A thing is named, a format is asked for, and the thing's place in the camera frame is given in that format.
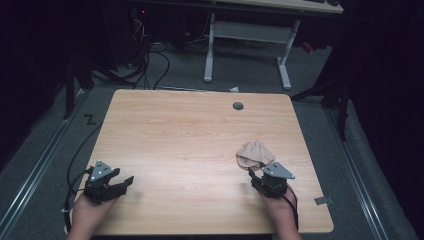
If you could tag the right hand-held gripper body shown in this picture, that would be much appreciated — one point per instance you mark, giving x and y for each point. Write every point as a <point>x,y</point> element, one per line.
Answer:
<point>274,182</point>

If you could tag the white crumpled paper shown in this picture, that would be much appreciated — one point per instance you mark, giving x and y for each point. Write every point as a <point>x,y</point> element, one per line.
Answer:
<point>234,89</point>

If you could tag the grey tape piece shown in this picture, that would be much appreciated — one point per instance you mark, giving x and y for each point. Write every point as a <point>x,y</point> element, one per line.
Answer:
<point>323,200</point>

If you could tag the white frame desk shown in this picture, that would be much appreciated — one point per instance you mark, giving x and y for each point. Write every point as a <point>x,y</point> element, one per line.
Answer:
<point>250,31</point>

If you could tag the person's right hand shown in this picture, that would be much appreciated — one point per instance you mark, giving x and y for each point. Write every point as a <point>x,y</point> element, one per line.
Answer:
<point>278,205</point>

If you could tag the red small object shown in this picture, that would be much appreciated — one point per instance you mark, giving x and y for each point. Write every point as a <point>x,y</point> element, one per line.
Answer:
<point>307,47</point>

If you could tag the black metal stand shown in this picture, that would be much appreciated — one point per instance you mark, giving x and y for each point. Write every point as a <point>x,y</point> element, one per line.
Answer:
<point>340,100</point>
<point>70,90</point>

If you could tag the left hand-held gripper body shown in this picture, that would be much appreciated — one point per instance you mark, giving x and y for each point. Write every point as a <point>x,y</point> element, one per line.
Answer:
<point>100,190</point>

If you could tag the grey round table grommet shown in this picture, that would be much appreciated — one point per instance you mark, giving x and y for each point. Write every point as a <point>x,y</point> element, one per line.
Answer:
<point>238,106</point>

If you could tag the grey metal floor rail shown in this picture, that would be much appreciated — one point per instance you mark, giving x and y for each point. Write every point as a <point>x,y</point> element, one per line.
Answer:
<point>36,170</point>
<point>356,176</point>

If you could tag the beige cloth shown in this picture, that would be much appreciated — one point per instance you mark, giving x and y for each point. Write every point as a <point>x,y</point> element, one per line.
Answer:
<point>255,154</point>

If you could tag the person's left hand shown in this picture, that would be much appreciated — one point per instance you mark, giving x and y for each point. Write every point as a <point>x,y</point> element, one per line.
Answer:
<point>87,210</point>

